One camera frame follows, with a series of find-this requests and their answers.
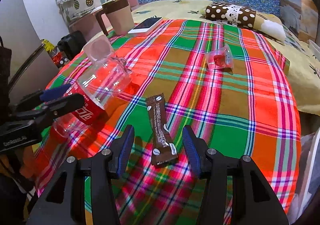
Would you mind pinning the clear bottle with red label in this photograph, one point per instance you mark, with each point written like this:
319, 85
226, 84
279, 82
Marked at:
100, 85

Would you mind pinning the white smartphone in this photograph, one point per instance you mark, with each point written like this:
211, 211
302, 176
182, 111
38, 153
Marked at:
146, 26

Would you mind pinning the brown polka dot pillow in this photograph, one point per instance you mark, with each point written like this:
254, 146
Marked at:
225, 13

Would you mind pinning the black bag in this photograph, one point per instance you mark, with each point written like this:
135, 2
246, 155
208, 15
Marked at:
71, 45

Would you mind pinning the white refrigerator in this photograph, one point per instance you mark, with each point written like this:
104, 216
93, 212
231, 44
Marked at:
25, 27

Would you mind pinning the brown lidded mug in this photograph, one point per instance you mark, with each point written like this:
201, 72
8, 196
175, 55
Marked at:
120, 17

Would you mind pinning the plaid cloth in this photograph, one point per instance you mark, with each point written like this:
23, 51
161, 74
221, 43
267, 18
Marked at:
200, 115

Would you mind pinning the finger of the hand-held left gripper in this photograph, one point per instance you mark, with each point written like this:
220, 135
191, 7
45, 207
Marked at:
56, 92
67, 103

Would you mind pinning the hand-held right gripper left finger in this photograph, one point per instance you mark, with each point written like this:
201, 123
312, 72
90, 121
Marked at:
125, 150

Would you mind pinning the brown coffee sachet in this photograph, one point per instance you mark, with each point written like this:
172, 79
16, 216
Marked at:
161, 130

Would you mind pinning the yellow packet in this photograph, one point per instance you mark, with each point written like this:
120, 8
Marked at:
48, 45

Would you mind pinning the red jelly cup packet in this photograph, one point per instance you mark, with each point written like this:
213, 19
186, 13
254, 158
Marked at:
220, 58

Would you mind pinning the clear plastic cup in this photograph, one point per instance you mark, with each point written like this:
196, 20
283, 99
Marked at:
98, 48

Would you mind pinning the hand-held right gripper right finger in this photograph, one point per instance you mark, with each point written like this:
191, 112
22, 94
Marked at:
191, 150

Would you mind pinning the pink storage box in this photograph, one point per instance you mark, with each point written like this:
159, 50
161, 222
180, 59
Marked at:
85, 27

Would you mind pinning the brown cardboard box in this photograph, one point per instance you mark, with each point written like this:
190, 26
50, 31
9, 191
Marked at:
306, 12

